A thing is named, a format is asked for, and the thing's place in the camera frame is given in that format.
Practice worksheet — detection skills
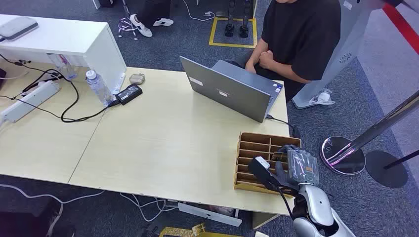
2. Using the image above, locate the white power strip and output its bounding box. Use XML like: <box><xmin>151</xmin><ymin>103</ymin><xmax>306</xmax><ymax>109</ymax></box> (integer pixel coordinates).
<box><xmin>0</xmin><ymin>80</ymin><xmax>61</xmax><ymax>124</ymax></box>

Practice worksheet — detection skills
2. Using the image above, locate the black robot leg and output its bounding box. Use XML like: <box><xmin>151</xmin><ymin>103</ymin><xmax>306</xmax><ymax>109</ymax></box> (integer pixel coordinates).
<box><xmin>239</xmin><ymin>0</ymin><xmax>253</xmax><ymax>39</ymax></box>
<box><xmin>224</xmin><ymin>0</ymin><xmax>236</xmax><ymax>38</ymax></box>

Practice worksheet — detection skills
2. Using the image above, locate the cardboard slotted organizer box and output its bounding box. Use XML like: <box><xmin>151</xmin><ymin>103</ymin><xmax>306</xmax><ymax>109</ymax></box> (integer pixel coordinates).
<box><xmin>233</xmin><ymin>131</ymin><xmax>302</xmax><ymax>198</ymax></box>

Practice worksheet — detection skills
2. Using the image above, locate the black stanchion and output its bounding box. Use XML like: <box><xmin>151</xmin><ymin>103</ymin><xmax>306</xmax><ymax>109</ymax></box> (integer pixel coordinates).
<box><xmin>365</xmin><ymin>149</ymin><xmax>419</xmax><ymax>189</ymax></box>

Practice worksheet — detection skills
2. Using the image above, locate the white gate post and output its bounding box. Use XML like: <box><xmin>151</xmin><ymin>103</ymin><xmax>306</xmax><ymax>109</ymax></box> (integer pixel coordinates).
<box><xmin>292</xmin><ymin>0</ymin><xmax>387</xmax><ymax>110</ymax></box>

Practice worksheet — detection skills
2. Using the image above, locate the black power adapter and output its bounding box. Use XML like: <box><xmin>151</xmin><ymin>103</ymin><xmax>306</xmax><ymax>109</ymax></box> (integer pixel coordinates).
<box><xmin>115</xmin><ymin>84</ymin><xmax>143</xmax><ymax>106</ymax></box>

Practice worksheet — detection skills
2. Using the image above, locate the grey laptop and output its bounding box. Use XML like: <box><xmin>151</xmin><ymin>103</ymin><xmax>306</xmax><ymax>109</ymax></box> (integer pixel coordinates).
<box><xmin>179</xmin><ymin>55</ymin><xmax>284</xmax><ymax>123</ymax></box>

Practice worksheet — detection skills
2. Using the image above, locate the flat grey device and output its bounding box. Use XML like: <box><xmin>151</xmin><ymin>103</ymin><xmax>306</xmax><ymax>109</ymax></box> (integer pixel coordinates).
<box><xmin>0</xmin><ymin>16</ymin><xmax>39</xmax><ymax>42</ymax></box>

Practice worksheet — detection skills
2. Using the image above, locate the grey earbuds case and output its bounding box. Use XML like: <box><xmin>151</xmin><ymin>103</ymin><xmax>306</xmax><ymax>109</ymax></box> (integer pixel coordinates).
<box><xmin>129</xmin><ymin>73</ymin><xmax>146</xmax><ymax>85</ymax></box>

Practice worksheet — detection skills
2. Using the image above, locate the chrome stool frame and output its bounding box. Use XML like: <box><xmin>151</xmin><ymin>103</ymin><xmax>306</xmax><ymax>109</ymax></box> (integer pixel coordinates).
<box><xmin>118</xmin><ymin>0</ymin><xmax>139</xmax><ymax>41</ymax></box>

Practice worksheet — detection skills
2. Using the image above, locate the white slim bar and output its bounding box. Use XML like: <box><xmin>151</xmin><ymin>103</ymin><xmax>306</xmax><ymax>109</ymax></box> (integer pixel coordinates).
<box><xmin>112</xmin><ymin>72</ymin><xmax>126</xmax><ymax>95</ymax></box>

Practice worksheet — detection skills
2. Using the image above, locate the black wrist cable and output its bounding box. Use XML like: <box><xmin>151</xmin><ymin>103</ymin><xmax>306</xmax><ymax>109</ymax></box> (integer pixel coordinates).
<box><xmin>276</xmin><ymin>184</ymin><xmax>294</xmax><ymax>219</ymax></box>

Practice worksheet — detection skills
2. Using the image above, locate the white cabinet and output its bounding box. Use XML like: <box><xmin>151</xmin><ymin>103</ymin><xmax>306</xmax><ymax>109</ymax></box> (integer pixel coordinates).
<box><xmin>0</xmin><ymin>13</ymin><xmax>127</xmax><ymax>95</ymax></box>

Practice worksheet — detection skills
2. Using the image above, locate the clear bottle with pink label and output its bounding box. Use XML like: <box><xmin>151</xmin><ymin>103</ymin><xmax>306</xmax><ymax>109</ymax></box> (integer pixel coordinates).
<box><xmin>46</xmin><ymin>53</ymin><xmax>79</xmax><ymax>81</ymax></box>

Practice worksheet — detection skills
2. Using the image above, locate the yellow cardboard piece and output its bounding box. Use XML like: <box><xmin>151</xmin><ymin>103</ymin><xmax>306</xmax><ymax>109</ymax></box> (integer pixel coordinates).
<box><xmin>159</xmin><ymin>223</ymin><xmax>244</xmax><ymax>237</ymax></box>

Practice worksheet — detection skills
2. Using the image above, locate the person's left hand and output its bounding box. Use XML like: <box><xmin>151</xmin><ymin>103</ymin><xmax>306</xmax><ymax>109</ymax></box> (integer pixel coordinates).
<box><xmin>258</xmin><ymin>50</ymin><xmax>276</xmax><ymax>70</ymax></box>

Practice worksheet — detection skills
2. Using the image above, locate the chrome stanchion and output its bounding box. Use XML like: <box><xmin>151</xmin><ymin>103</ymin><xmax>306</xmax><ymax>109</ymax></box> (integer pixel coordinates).
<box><xmin>320</xmin><ymin>90</ymin><xmax>419</xmax><ymax>176</ymax></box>

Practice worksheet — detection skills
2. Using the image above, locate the person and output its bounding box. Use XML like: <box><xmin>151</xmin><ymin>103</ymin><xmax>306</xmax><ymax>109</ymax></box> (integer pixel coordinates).
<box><xmin>226</xmin><ymin>0</ymin><xmax>343</xmax><ymax>103</ymax></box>
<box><xmin>126</xmin><ymin>0</ymin><xmax>174</xmax><ymax>38</ymax></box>

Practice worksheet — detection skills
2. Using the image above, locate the long white floor cable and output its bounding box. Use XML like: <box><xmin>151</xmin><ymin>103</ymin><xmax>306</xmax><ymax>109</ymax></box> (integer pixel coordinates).
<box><xmin>0</xmin><ymin>184</ymin><xmax>105</xmax><ymax>205</ymax></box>

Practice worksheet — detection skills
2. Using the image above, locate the white metal bar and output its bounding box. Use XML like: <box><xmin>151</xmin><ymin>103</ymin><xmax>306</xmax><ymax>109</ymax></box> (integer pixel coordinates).
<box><xmin>177</xmin><ymin>202</ymin><xmax>243</xmax><ymax>228</ymax></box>

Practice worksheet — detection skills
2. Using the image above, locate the red barrier belt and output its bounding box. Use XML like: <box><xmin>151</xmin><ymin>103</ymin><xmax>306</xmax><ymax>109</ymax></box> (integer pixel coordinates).
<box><xmin>382</xmin><ymin>2</ymin><xmax>419</xmax><ymax>55</ymax></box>

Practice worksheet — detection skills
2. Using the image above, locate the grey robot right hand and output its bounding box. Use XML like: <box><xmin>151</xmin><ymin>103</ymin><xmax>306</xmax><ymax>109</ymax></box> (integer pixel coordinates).
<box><xmin>274</xmin><ymin>145</ymin><xmax>320</xmax><ymax>191</ymax></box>

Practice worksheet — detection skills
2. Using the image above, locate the tangled white floor cable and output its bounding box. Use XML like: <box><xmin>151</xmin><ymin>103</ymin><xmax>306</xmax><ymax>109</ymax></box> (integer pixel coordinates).
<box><xmin>119</xmin><ymin>192</ymin><xmax>179</xmax><ymax>223</ymax></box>

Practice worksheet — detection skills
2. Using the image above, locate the black power cable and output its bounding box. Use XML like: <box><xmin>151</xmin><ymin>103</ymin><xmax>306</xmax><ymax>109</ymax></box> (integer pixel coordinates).
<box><xmin>0</xmin><ymin>54</ymin><xmax>121</xmax><ymax>123</ymax></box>

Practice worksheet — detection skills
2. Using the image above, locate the crumpled white plastic wrap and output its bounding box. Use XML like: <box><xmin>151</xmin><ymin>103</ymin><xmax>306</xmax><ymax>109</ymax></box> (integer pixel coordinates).
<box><xmin>309</xmin><ymin>88</ymin><xmax>335</xmax><ymax>106</ymax></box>

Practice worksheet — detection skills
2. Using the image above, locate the black and white wrist camera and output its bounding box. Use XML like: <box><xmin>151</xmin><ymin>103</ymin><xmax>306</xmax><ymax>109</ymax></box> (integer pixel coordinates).
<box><xmin>248</xmin><ymin>156</ymin><xmax>280</xmax><ymax>192</ymax></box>

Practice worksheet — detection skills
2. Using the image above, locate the clear bottle with white cap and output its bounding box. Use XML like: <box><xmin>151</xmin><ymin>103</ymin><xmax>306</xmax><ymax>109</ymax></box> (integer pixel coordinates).
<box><xmin>85</xmin><ymin>70</ymin><xmax>116</xmax><ymax>107</ymax></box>

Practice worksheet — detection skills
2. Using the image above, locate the black laptop cable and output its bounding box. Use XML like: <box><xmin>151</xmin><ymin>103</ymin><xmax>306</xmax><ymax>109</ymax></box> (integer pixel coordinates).
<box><xmin>265</xmin><ymin>114</ymin><xmax>301</xmax><ymax>139</ymax></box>

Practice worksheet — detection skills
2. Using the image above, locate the white cable with plug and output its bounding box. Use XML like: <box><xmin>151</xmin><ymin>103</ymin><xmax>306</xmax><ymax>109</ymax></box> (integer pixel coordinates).
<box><xmin>182</xmin><ymin>0</ymin><xmax>216</xmax><ymax>22</ymax></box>

